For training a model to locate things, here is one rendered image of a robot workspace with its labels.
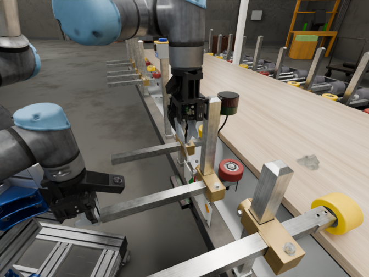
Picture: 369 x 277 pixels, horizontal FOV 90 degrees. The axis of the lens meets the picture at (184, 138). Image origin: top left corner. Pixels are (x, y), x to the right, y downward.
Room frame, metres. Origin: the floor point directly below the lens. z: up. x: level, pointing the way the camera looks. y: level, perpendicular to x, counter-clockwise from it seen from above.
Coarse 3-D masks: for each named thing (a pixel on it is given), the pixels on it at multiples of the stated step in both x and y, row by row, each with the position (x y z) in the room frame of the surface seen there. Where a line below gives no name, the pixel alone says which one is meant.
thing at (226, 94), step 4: (220, 92) 0.50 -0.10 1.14; (224, 92) 0.50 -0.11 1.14; (228, 92) 0.50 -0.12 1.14; (232, 92) 0.50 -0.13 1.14; (220, 96) 0.48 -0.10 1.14; (224, 96) 0.47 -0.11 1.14; (228, 96) 0.47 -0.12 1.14; (232, 96) 0.47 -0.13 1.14; (236, 96) 0.47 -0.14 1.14; (220, 116) 0.46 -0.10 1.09; (224, 124) 0.49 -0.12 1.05; (220, 128) 0.48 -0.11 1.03
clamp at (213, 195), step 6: (198, 168) 0.49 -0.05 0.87; (198, 174) 0.47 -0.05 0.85; (210, 174) 0.46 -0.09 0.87; (198, 180) 0.47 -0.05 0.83; (204, 180) 0.43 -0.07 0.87; (210, 180) 0.43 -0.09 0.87; (216, 180) 0.43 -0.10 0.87; (210, 186) 0.40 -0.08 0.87; (222, 186) 0.40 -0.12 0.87; (210, 192) 0.38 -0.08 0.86; (216, 192) 0.38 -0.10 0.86; (222, 192) 0.39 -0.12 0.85; (210, 198) 0.38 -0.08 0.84; (216, 198) 0.39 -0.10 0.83; (222, 198) 0.39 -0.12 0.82
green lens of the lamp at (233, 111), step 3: (237, 105) 0.48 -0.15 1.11; (222, 108) 0.46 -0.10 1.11; (225, 108) 0.46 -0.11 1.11; (228, 108) 0.46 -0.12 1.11; (231, 108) 0.46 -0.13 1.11; (234, 108) 0.46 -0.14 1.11; (237, 108) 0.47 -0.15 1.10; (222, 111) 0.46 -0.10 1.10; (225, 111) 0.46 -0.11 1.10; (228, 111) 0.46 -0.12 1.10; (231, 111) 0.46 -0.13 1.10; (234, 111) 0.46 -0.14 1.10; (222, 114) 0.46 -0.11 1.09; (225, 114) 0.46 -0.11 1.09; (228, 114) 0.46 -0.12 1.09; (231, 114) 0.46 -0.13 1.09
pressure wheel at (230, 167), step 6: (222, 162) 0.48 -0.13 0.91; (228, 162) 0.48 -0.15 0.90; (234, 162) 0.48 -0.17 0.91; (222, 168) 0.45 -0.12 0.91; (228, 168) 0.45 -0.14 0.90; (234, 168) 0.45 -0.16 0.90; (240, 168) 0.45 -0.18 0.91; (222, 174) 0.43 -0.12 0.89; (228, 174) 0.42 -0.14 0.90; (234, 174) 0.42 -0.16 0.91; (240, 174) 0.42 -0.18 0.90; (228, 180) 0.42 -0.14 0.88; (234, 180) 0.42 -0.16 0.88; (228, 186) 0.45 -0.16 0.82
